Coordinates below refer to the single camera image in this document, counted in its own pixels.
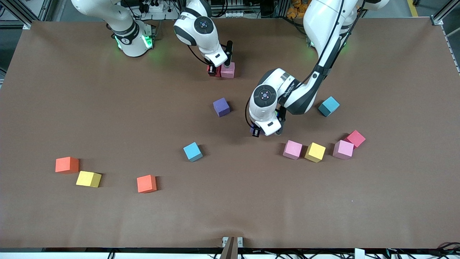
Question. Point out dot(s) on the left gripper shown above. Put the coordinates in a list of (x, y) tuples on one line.
[(256, 131)]

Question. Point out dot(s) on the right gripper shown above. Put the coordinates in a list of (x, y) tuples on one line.
[(212, 69)]

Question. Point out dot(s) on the red foam block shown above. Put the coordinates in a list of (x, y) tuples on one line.
[(218, 72), (356, 138)]

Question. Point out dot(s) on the mauve pink foam block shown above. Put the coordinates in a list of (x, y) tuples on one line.
[(228, 71)]

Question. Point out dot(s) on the orange foam block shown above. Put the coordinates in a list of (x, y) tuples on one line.
[(67, 165), (146, 183)]

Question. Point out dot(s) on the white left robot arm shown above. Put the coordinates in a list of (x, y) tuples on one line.
[(323, 32)]

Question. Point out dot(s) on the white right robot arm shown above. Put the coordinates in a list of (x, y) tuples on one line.
[(201, 39)]

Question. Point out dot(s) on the white electronics box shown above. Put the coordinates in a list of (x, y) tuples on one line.
[(230, 13)]

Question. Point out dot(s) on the yellow foam block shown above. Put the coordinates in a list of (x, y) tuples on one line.
[(88, 178), (315, 152)]

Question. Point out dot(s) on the blue foam block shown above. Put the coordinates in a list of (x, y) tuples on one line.
[(329, 106), (193, 151)]

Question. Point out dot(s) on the large table cover sheet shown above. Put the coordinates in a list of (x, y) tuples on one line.
[(230, 208)]

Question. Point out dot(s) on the white power strip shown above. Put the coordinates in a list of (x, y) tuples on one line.
[(158, 8)]

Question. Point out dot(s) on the bag of orange items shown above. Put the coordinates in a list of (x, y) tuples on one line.
[(296, 7)]

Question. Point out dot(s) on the metal edge bracket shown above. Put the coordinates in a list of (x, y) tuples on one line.
[(240, 241)]

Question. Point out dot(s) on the aluminium frame rail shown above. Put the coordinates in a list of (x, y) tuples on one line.
[(43, 9)]

